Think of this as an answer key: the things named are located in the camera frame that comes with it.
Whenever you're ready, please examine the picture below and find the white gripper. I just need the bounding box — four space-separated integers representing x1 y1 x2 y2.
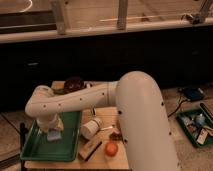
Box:
36 115 64 133

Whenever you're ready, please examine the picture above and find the blue sponge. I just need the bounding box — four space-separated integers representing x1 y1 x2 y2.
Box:
47 129 62 141

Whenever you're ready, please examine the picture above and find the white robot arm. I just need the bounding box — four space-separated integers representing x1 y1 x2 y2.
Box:
25 71 181 171

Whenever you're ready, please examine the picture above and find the green plastic tray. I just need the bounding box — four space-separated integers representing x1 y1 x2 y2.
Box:
20 111 82 162

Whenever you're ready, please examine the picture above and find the green vegetable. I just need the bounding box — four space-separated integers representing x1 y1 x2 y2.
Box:
52 89 64 94

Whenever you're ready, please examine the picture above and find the white cylindrical cup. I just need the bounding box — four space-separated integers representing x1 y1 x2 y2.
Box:
81 117 102 140

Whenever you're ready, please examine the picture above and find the white marker pen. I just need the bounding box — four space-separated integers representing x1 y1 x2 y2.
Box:
92 108 97 117

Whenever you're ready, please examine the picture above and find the wooden block eraser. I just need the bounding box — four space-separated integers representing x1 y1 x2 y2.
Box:
79 138 102 161

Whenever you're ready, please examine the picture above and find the metal spoon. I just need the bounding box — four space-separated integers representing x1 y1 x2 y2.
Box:
100 125 114 131

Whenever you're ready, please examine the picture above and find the dark grape bunch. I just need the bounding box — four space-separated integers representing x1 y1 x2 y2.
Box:
109 132 122 141

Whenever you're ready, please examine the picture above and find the orange fruit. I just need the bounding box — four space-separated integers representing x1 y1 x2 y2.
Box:
105 142 118 157

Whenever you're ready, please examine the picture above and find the black power adapter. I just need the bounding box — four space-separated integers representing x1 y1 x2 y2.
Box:
181 87 205 102

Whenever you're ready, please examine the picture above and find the green storage bin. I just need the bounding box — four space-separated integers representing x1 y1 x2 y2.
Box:
176 103 213 148

